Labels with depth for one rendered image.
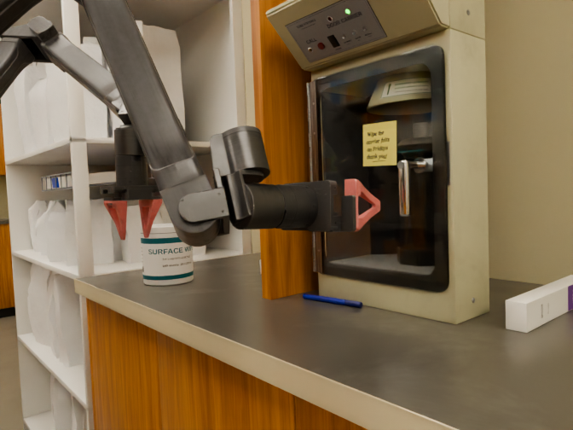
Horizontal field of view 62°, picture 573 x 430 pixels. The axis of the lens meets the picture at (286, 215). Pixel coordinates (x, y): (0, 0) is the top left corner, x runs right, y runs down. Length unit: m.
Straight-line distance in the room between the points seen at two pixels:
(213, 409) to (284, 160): 0.51
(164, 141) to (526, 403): 0.49
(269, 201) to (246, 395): 0.36
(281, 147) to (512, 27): 0.61
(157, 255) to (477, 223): 0.75
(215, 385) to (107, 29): 0.59
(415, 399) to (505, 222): 0.75
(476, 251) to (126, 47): 0.63
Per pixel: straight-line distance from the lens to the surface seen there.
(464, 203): 0.83
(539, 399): 0.59
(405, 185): 0.78
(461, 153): 0.83
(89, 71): 1.11
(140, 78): 0.65
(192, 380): 0.97
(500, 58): 1.28
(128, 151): 0.92
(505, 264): 1.26
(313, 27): 0.93
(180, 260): 1.24
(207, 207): 0.55
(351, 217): 0.61
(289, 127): 1.04
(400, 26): 0.85
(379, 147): 0.87
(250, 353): 0.72
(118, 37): 0.69
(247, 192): 0.57
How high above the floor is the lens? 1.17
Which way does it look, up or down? 3 degrees down
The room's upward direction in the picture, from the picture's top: 2 degrees counter-clockwise
